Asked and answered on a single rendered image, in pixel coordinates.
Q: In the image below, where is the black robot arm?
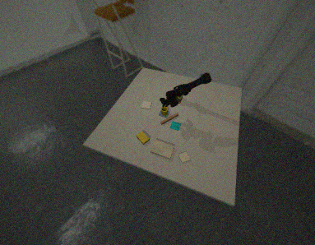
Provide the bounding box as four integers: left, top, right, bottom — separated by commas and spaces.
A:
166, 73, 211, 108

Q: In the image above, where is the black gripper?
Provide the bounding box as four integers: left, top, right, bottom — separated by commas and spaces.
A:
160, 97, 177, 107

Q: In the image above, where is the yellow cup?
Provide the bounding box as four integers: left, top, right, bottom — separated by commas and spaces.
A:
161, 107, 168, 116

